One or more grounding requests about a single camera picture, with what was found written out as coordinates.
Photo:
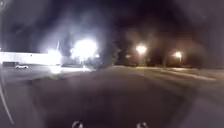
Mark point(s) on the robot's own part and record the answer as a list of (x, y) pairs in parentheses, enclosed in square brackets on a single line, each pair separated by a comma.
[(142, 125), (77, 125)]

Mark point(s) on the white car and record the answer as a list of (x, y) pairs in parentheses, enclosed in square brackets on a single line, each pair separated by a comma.
[(21, 66)]

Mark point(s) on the street lamp pole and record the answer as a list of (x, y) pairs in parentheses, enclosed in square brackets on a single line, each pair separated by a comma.
[(141, 50), (178, 55)]

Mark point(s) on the bright floodlight pole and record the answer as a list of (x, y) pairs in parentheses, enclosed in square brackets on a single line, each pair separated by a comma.
[(84, 49)]

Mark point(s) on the long white building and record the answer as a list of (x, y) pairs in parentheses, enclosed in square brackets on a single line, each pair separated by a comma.
[(26, 58)]

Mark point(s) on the dark asphalt road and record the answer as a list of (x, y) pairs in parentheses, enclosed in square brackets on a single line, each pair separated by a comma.
[(113, 96)]

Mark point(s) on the dark tree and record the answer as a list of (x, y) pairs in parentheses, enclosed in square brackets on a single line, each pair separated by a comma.
[(107, 50)]

